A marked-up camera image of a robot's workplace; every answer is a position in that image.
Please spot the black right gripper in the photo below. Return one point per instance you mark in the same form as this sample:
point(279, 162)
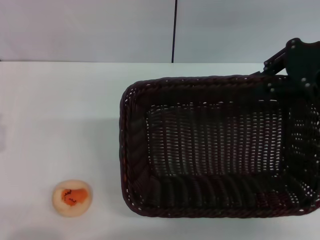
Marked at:
point(303, 60)

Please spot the dark woven rectangular basket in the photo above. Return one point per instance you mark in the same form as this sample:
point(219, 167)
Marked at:
point(215, 145)

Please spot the thin black vertical strip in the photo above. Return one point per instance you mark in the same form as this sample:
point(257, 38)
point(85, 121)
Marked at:
point(174, 30)

